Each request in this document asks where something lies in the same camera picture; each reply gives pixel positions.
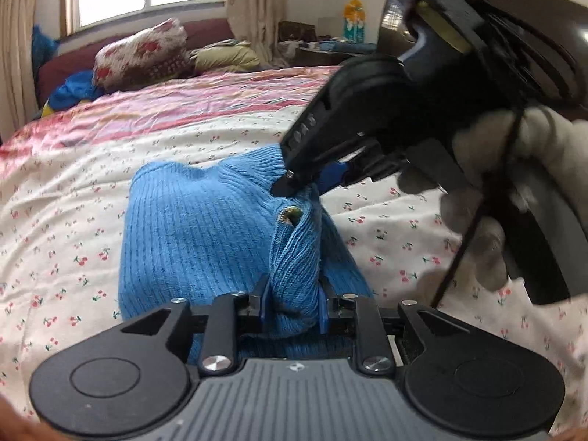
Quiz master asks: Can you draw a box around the blue yellow striped knit sweater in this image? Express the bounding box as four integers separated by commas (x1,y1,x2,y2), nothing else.
118,144,371,358

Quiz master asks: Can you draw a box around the white gloved right hand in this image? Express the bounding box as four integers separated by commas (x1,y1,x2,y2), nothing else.
398,107,587,292

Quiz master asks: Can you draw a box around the dark nightstand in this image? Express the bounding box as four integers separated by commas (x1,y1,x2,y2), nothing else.
277,21,377,67

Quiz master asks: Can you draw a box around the olive green pillow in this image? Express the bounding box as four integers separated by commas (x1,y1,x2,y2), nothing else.
189,40,261,74

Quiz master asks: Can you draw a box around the cherry print bed sheet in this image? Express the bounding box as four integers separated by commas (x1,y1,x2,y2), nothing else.
1,108,587,431

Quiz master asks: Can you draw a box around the beige right curtain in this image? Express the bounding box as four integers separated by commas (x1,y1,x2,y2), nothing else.
225,0,287,66

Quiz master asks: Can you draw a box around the beige curtain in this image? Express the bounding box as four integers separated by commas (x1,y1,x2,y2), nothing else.
1,0,38,142
225,0,287,66

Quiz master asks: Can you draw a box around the pink floral bed cover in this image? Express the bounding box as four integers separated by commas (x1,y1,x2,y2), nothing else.
1,66,337,179

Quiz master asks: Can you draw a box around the floral rolled quilt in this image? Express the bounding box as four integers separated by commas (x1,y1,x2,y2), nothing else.
93,18,190,93

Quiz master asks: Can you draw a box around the blue cloth near window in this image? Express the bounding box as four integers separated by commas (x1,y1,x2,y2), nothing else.
41,70,105,118

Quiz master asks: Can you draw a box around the beige left curtain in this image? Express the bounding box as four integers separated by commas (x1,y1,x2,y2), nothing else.
1,0,38,142

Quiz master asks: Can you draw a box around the maroon bench cushion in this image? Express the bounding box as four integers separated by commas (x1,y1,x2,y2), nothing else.
36,18,234,107

